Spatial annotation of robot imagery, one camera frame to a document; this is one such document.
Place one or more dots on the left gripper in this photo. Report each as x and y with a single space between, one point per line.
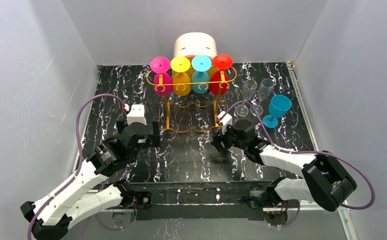
151 138

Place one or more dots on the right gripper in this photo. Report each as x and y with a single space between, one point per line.
222 139

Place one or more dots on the gold wire wine glass rack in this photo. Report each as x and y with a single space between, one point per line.
191 100

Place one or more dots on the blue front wine glass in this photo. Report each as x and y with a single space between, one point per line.
278 107

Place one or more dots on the clear wine glass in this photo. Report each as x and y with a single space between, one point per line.
265 88

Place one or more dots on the red wine glass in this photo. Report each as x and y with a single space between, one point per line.
220 79

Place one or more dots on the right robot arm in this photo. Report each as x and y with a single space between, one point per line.
322 178

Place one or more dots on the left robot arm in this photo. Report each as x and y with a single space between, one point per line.
51 217

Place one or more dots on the pink wine glass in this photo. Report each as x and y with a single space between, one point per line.
160 66

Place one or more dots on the yellow wine glass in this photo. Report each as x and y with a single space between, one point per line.
181 81

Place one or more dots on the light blue rear wine glass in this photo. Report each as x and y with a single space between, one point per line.
201 64

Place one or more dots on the clear champagne flute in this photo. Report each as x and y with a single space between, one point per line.
247 91

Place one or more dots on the white cylindrical container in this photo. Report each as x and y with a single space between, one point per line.
193 44

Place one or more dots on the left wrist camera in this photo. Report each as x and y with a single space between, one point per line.
136 114

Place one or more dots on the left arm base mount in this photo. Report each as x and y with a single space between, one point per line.
126 214

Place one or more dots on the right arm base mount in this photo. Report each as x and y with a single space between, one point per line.
277 213

